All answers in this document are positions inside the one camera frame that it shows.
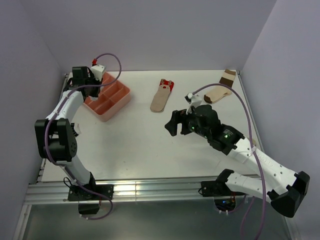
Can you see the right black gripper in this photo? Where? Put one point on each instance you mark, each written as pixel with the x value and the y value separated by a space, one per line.
pixel 172 125

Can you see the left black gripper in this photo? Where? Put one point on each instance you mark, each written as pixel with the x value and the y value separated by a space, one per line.
pixel 92 78

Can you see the beige reindeer sock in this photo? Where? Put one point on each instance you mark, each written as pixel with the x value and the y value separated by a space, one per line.
pixel 161 96

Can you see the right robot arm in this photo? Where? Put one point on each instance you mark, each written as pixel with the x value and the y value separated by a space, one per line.
pixel 283 188

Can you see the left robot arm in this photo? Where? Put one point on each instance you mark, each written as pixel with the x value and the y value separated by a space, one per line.
pixel 54 135

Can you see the pink compartment organizer tray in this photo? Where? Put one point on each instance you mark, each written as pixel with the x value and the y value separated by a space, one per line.
pixel 111 99

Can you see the cream brown striped sock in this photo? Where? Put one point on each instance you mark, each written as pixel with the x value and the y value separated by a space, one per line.
pixel 218 92

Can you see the black white striped ankle sock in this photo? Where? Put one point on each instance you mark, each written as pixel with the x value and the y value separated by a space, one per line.
pixel 75 129

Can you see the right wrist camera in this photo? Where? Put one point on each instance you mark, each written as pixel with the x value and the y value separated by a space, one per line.
pixel 194 100

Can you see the aluminium table front rail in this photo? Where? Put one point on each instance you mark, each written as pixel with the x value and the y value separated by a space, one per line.
pixel 132 190

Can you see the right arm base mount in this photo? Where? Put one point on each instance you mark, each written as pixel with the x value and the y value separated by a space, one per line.
pixel 225 200

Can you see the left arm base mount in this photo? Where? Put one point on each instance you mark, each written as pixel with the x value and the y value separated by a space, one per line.
pixel 89 198

